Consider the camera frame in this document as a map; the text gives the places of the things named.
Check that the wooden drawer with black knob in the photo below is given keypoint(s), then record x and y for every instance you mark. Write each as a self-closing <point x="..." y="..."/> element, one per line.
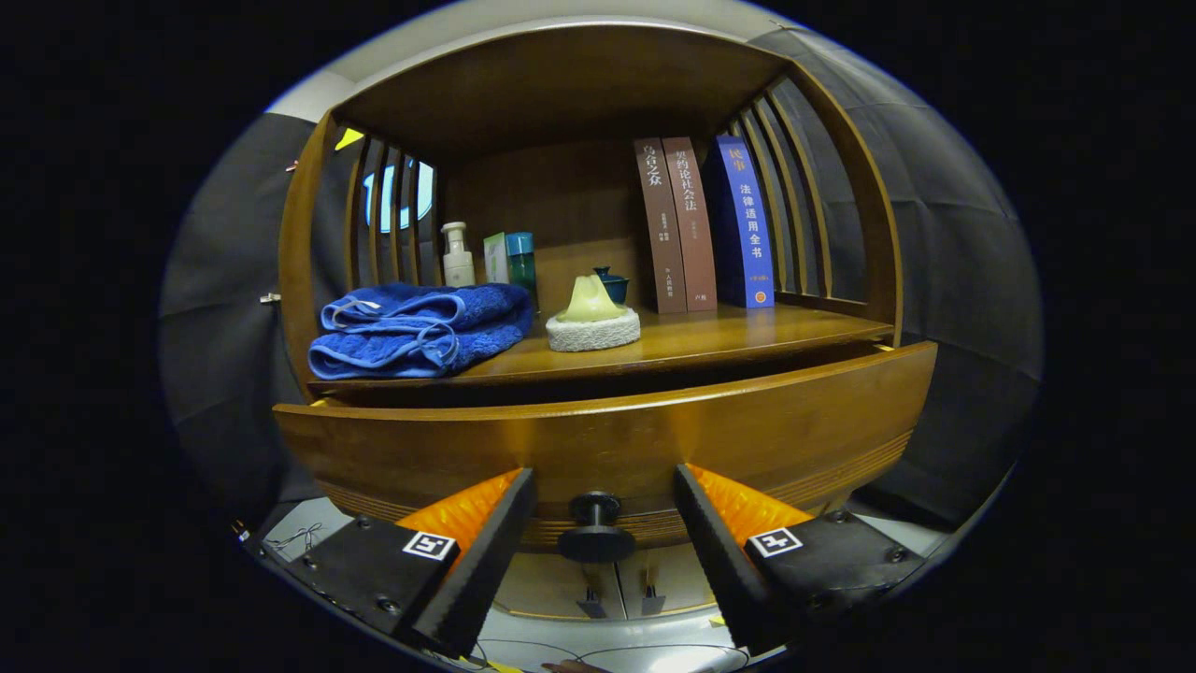
<point x="607" y="439"/>

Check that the teal capped bottle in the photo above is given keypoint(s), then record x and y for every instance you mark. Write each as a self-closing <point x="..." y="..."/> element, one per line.
<point x="521" y="266"/>

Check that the white green tube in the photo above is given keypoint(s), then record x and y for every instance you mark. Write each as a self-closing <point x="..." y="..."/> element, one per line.
<point x="495" y="262"/>

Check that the reddish brown book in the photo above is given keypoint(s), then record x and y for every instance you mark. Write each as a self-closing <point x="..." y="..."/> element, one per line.
<point x="691" y="224"/>

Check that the white pump bottle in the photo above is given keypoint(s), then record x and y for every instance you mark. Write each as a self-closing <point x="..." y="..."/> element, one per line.
<point x="458" y="266"/>

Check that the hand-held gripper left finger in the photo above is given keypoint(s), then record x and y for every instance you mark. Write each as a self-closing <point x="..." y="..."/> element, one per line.
<point x="491" y="561"/>

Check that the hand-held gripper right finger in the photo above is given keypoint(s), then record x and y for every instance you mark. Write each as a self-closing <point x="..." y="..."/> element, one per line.
<point x="719" y="561"/>

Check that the dark brown book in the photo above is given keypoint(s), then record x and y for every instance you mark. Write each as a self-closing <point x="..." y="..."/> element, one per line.
<point x="659" y="224"/>

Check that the folded blue towel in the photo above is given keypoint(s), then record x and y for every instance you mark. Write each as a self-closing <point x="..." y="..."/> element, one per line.
<point x="411" y="327"/>

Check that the blue book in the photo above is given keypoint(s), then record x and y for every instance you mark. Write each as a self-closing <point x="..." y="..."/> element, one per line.
<point x="747" y="224"/>

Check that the wooden countertop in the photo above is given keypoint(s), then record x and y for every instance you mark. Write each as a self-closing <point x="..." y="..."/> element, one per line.
<point x="729" y="336"/>

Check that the wooden cabinet door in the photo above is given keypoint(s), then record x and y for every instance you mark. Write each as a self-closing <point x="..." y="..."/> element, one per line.
<point x="673" y="584"/>
<point x="551" y="589"/>

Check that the dark blue lidded teacup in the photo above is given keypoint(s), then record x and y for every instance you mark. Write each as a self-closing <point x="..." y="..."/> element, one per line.
<point x="617" y="288"/>

